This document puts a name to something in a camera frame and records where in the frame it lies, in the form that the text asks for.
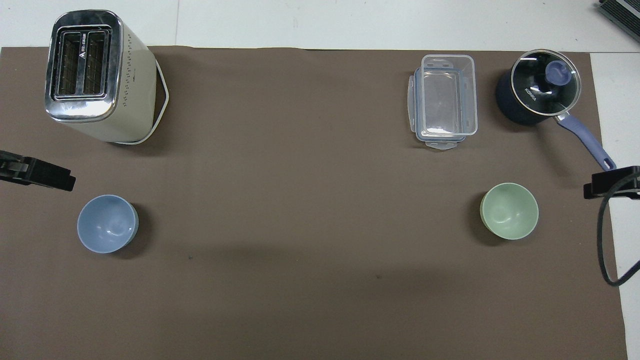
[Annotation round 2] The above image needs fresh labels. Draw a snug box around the grey ribbed device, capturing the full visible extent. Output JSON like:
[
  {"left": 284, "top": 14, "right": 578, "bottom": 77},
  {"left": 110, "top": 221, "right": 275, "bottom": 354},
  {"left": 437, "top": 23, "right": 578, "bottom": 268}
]
[{"left": 598, "top": 0, "right": 640, "bottom": 29}]

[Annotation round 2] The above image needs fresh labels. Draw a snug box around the clear plastic container lid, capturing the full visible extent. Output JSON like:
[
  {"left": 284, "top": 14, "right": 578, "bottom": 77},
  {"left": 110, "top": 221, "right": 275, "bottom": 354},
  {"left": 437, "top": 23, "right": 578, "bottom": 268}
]
[{"left": 407, "top": 67, "right": 474, "bottom": 151}]

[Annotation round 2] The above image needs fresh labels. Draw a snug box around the dark blue saucepan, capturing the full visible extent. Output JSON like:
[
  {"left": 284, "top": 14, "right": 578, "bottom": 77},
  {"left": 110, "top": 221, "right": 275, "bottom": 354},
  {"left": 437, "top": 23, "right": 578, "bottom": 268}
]
[{"left": 495, "top": 48, "right": 617, "bottom": 172}]

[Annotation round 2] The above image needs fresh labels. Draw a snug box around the glass pot lid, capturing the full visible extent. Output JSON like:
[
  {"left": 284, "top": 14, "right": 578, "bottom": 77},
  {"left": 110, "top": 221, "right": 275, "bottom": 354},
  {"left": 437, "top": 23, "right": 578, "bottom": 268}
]
[{"left": 511, "top": 48, "right": 582, "bottom": 117}]

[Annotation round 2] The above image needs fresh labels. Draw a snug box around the blue bowl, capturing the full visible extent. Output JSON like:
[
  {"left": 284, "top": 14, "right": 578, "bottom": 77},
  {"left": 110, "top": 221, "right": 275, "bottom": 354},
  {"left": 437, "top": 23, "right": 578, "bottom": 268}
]
[{"left": 76, "top": 194, "right": 139, "bottom": 254}]

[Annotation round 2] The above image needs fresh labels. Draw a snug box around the cream and chrome toaster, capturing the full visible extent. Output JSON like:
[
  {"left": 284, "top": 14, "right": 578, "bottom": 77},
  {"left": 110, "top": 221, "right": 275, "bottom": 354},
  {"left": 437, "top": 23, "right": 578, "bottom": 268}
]
[{"left": 44, "top": 9, "right": 170, "bottom": 146}]

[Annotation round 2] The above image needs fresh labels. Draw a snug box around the black cable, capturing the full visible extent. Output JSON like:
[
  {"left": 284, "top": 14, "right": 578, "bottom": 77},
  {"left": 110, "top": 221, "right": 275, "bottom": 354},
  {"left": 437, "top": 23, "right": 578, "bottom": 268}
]
[{"left": 597, "top": 172, "right": 640, "bottom": 287}]

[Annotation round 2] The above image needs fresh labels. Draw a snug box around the green bowl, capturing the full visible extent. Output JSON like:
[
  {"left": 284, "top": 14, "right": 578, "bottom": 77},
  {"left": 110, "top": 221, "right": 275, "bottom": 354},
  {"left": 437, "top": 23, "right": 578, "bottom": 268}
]
[{"left": 479, "top": 182, "right": 540, "bottom": 241}]

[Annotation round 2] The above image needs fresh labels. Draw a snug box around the clear plastic food container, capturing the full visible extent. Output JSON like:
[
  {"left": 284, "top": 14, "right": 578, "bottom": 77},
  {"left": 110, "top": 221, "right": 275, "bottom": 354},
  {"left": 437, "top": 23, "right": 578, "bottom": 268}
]
[{"left": 420, "top": 54, "right": 479, "bottom": 137}]

